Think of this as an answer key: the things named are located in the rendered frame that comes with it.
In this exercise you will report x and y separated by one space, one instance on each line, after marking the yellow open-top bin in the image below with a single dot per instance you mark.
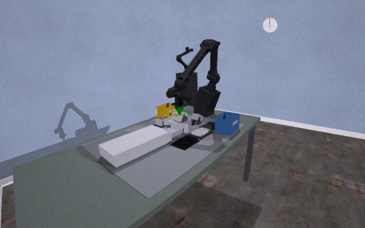
165 109

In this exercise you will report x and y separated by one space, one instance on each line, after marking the blue open-top bin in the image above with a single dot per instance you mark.
227 123

